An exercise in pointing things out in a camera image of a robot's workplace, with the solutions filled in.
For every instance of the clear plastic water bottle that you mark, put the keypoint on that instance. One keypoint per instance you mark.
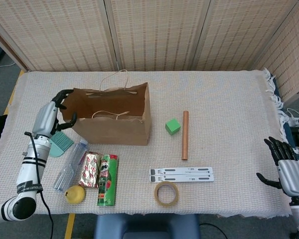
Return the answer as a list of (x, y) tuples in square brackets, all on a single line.
[(67, 171)]

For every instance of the green Pringles can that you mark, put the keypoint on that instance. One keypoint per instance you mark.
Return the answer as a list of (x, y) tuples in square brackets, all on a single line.
[(107, 179)]

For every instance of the green cube block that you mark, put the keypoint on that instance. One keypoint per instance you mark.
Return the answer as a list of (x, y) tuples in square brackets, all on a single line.
[(173, 127)]

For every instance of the yellow lemon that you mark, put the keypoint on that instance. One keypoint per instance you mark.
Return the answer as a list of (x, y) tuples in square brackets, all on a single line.
[(76, 195)]

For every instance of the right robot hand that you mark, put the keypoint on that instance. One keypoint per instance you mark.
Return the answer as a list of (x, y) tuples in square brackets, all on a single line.
[(291, 176)]

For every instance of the gold foil snack pack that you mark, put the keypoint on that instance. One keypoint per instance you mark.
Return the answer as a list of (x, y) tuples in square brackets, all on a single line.
[(89, 171)]

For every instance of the woven bamboo folding screen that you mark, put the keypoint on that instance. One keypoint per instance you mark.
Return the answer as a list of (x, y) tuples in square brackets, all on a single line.
[(159, 37)]

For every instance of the white folding laptop stand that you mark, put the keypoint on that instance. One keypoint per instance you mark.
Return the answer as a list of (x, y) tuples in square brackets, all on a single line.
[(182, 174)]

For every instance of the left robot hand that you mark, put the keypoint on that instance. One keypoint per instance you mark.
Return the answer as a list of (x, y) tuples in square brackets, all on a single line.
[(44, 119)]

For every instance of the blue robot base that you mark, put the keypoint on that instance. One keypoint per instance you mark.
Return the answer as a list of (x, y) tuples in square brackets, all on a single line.
[(144, 224)]

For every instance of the brown paper bag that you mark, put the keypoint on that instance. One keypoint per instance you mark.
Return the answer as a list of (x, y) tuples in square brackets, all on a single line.
[(114, 132)]

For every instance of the brown wooden rod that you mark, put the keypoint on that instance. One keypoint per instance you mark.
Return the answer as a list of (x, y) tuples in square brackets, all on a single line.
[(185, 137)]

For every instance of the beige woven tablecloth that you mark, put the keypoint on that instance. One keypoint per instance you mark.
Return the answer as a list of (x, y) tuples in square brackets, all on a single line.
[(214, 99)]

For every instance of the yellowish packing tape roll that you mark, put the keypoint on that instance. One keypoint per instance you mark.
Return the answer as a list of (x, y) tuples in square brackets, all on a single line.
[(165, 204)]

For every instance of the green plastic brush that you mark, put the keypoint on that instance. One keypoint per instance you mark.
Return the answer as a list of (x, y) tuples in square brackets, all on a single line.
[(62, 144)]

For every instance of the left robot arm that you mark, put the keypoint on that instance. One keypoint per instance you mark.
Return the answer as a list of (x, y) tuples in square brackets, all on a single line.
[(30, 169)]

